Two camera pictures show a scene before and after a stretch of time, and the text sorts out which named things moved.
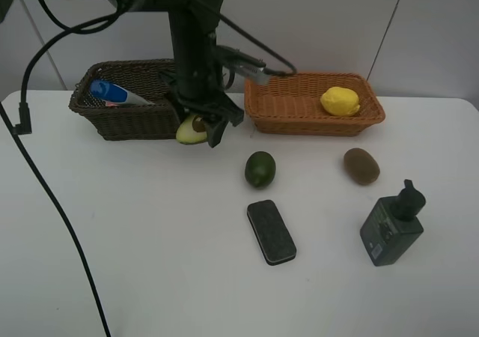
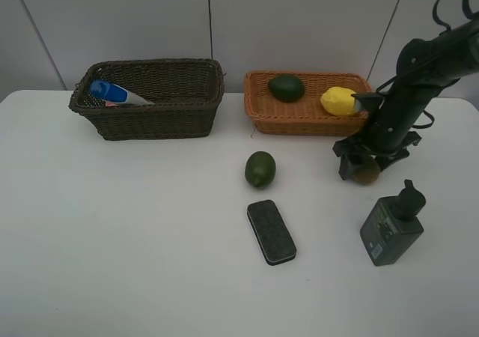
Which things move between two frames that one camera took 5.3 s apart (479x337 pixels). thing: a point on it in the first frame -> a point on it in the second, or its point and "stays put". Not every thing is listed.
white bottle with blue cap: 114,94 stays put
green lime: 260,169 stays put
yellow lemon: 340,101 stays put
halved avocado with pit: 192,130 -> 286,87
